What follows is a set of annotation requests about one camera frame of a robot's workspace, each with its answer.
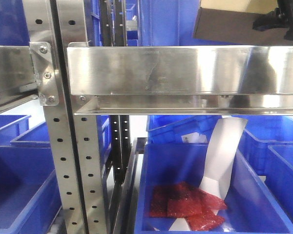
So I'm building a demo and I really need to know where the red packet left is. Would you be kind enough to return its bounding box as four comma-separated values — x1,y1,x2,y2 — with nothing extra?
149,184,185,218

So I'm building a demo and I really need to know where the blue bin with red packets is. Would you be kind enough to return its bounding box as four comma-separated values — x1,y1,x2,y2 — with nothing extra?
134,143,293,234

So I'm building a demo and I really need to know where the tall brown cardboard box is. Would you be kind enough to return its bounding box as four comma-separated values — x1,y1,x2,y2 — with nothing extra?
193,0,293,46

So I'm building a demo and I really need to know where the red packet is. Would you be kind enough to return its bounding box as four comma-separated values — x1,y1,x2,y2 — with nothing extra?
186,188,228,231
149,184,185,218
167,197,202,218

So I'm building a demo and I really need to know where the steel perforated shelf upright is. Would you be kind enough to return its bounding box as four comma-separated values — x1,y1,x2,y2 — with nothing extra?
23,0,110,234

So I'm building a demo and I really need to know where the blue bin lower left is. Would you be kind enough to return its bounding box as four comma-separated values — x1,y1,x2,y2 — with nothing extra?
0,146,61,234

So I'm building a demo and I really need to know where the blue bin behind centre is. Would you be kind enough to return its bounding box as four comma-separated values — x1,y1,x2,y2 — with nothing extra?
146,115,222,144

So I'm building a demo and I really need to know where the blue bin rear left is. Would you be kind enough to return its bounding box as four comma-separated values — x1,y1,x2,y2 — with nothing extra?
0,115,50,148

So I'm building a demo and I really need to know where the red packet right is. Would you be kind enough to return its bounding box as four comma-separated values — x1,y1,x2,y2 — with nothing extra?
186,188,228,231

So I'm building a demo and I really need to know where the steel shelf left section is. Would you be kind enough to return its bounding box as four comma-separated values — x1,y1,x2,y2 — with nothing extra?
0,46,38,114

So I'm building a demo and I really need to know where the red packet middle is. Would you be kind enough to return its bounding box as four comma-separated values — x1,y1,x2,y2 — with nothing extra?
167,197,202,218

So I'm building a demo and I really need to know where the black perforated upright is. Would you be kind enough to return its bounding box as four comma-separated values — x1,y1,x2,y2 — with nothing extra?
99,0,131,184

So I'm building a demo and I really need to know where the blue bin far right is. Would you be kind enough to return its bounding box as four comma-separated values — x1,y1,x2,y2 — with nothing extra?
266,145,293,222

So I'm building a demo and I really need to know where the white curled paper sheet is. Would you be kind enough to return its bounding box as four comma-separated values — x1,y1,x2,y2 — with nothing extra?
168,117,249,232

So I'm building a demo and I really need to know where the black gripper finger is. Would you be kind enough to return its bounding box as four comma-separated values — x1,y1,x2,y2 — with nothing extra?
252,0,293,40

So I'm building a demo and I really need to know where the stainless steel shelf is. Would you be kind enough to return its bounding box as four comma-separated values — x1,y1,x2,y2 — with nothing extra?
67,43,293,115

